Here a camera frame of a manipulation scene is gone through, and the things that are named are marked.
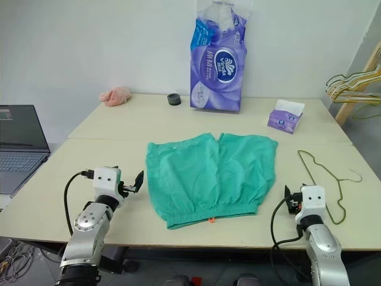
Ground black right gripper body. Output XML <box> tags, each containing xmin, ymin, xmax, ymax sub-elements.
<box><xmin>286</xmin><ymin>192</ymin><xmax>303</xmax><ymax>215</ymax></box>

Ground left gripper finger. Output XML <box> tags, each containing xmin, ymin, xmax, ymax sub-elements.
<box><xmin>134</xmin><ymin>170</ymin><xmax>145</xmax><ymax>193</ymax></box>

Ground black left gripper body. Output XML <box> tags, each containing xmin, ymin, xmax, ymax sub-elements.
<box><xmin>118</xmin><ymin>181</ymin><xmax>139</xmax><ymax>198</ymax></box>

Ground olive green wire hanger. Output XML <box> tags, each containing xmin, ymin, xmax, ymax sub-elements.
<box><xmin>297</xmin><ymin>150</ymin><xmax>363</xmax><ymax>226</ymax></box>

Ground green shorts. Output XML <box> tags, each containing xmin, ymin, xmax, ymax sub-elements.
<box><xmin>145</xmin><ymin>132</ymin><xmax>279</xmax><ymax>231</ymax></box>

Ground small purple tissue pack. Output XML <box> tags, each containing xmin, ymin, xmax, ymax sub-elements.
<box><xmin>267</xmin><ymin>99</ymin><xmax>305</xmax><ymax>134</ymax></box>

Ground pink plush cloth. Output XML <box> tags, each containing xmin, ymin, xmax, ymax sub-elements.
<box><xmin>99</xmin><ymin>86</ymin><xmax>133</xmax><ymax>107</ymax></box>

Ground dark rounded shape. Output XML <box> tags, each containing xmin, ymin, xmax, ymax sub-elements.
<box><xmin>233</xmin><ymin>273</ymin><xmax>261</xmax><ymax>286</ymax></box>

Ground bundle of hangers on rack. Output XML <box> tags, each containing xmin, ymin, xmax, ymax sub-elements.
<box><xmin>335</xmin><ymin>41</ymin><xmax>381</xmax><ymax>125</ymax></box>

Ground grey laptop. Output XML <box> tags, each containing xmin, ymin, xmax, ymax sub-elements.
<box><xmin>0</xmin><ymin>104</ymin><xmax>51</xmax><ymax>198</ymax></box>

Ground purple tissue multipack bag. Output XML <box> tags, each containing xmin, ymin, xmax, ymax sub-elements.
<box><xmin>188</xmin><ymin>0</ymin><xmax>249</xmax><ymax>114</ymax></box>

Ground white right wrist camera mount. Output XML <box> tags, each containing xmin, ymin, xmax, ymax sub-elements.
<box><xmin>299</xmin><ymin>185</ymin><xmax>327</xmax><ymax>223</ymax></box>

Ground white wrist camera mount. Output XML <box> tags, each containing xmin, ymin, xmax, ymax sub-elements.
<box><xmin>299</xmin><ymin>185</ymin><xmax>327</xmax><ymax>223</ymax></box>
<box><xmin>92</xmin><ymin>166</ymin><xmax>122</xmax><ymax>206</ymax></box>

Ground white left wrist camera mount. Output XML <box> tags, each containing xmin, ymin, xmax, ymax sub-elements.
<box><xmin>92</xmin><ymin>166</ymin><xmax>122</xmax><ymax>206</ymax></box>

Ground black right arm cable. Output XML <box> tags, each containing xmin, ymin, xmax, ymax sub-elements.
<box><xmin>269</xmin><ymin>198</ymin><xmax>307</xmax><ymax>286</ymax></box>

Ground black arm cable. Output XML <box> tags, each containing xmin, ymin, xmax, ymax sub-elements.
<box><xmin>64</xmin><ymin>170</ymin><xmax>95</xmax><ymax>237</ymax></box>
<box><xmin>269</xmin><ymin>198</ymin><xmax>307</xmax><ymax>286</ymax></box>

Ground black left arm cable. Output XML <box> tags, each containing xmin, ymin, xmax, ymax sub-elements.
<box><xmin>64</xmin><ymin>170</ymin><xmax>95</xmax><ymax>237</ymax></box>

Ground black table frame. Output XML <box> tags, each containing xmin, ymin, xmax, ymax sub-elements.
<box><xmin>29</xmin><ymin>240</ymin><xmax>301</xmax><ymax>275</ymax></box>

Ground grey floor cables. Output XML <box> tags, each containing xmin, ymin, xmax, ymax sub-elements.
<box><xmin>0</xmin><ymin>240</ymin><xmax>36</xmax><ymax>274</ymax></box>

